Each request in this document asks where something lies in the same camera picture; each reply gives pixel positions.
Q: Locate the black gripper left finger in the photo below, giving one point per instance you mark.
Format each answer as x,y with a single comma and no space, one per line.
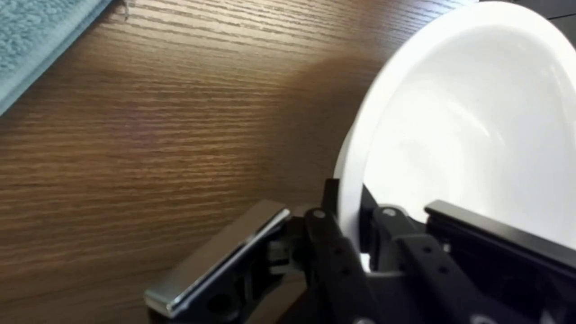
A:
239,262

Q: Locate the light blue folded towel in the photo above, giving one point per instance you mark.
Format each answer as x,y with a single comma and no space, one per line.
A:
36,41

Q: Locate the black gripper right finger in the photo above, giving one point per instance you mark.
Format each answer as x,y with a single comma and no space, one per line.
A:
479,270

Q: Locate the white bowl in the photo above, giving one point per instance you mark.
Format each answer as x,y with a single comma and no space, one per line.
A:
468,118

